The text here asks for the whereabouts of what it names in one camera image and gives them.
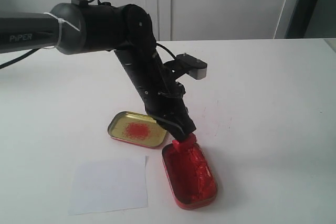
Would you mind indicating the red rubber stamp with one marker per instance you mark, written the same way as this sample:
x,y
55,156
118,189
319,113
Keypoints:
x,y
185,144

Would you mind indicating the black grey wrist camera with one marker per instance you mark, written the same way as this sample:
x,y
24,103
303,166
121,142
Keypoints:
x,y
187,64

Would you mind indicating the white zip tie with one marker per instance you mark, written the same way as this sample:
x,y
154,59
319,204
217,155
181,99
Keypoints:
x,y
61,23

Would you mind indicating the white paper sheet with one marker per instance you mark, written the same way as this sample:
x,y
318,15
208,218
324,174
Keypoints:
x,y
109,185

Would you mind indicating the red ink pad tin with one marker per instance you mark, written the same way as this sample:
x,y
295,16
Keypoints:
x,y
190,177

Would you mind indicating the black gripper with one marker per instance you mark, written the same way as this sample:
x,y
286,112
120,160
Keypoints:
x,y
170,112

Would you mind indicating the gold tin lid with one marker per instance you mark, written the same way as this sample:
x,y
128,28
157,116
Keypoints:
x,y
137,129

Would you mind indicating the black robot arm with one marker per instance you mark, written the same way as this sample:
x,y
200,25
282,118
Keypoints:
x,y
78,27

